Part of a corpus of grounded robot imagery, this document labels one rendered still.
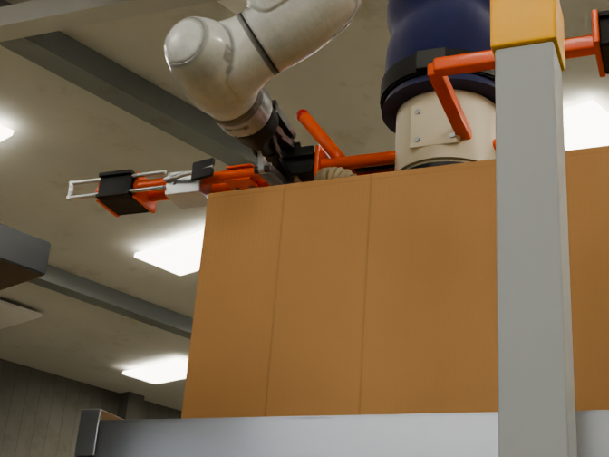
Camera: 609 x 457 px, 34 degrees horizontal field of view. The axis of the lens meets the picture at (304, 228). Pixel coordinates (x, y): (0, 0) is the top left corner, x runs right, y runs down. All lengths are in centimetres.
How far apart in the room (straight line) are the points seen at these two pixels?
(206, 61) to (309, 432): 53
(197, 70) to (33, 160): 715
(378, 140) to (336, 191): 609
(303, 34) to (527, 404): 69
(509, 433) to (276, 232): 62
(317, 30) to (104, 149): 673
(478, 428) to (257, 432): 26
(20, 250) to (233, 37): 46
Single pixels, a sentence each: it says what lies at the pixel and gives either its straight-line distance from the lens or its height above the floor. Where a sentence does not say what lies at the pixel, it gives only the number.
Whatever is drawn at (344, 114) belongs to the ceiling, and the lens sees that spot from 719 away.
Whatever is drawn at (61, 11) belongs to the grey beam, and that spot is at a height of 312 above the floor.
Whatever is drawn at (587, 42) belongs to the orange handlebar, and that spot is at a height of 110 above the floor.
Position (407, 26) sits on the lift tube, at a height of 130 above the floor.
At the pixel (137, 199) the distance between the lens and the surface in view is 180.
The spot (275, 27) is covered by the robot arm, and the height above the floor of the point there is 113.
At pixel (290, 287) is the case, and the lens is 137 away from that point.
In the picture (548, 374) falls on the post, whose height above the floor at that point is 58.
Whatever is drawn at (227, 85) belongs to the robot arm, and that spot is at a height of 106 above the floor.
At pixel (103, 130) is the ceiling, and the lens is 780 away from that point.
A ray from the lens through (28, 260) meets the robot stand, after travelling 113.
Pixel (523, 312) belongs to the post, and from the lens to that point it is 92.
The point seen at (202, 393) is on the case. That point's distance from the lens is 138.
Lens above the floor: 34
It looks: 24 degrees up
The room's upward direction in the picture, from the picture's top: 4 degrees clockwise
